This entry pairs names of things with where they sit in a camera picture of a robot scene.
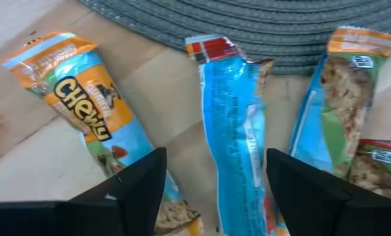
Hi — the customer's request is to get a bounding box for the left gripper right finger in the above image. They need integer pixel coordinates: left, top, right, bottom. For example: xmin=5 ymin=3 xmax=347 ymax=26
xmin=266 ymin=147 xmax=391 ymax=236

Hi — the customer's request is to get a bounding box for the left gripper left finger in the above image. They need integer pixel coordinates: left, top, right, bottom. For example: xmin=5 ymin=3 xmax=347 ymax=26
xmin=0 ymin=147 xmax=167 ymax=236

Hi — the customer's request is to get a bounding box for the orange blue Chewy granola bar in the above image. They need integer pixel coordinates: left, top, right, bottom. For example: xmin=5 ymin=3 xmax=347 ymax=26
xmin=1 ymin=31 xmax=205 ymax=236

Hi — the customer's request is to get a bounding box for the blue red-ended granola bar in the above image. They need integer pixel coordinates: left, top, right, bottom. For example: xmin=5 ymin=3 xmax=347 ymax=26
xmin=184 ymin=33 xmax=275 ymax=236

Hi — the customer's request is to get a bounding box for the round grey woven placemat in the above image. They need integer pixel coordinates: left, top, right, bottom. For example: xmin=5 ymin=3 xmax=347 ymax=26
xmin=77 ymin=0 xmax=391 ymax=77

